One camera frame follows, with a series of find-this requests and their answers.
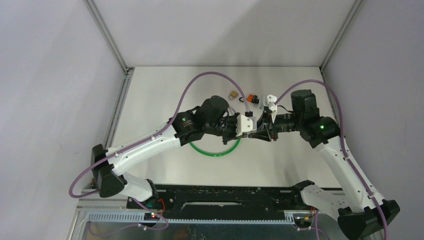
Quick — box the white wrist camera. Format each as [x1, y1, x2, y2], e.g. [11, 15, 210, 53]
[259, 94, 278, 123]
[235, 114, 257, 137]

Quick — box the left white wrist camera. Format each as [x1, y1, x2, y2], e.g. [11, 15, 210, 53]
[235, 114, 257, 137]

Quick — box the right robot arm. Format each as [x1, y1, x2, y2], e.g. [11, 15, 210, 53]
[251, 89, 400, 240]

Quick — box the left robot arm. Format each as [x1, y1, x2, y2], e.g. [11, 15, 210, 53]
[91, 95, 241, 208]

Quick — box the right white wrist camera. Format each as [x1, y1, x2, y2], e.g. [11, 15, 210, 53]
[259, 94, 278, 123]

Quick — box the green cable lock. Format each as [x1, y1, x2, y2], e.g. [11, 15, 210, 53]
[189, 139, 241, 158]

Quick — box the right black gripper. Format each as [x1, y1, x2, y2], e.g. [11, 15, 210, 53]
[248, 109, 303, 142]

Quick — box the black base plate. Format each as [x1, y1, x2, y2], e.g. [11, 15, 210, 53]
[143, 184, 315, 222]

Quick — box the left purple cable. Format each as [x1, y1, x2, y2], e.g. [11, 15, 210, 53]
[68, 71, 253, 231]

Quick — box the right aluminium frame rail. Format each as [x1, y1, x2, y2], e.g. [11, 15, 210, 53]
[319, 0, 365, 117]

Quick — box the aluminium frame rail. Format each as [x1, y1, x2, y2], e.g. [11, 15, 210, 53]
[319, 0, 365, 117]
[84, 0, 131, 147]

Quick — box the orange black padlock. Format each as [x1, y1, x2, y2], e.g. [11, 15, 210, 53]
[245, 94, 259, 104]

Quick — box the small brass padlock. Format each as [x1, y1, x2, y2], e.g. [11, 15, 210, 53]
[228, 90, 239, 100]

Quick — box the left aluminium frame rail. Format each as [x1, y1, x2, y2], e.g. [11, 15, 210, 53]
[84, 0, 131, 147]

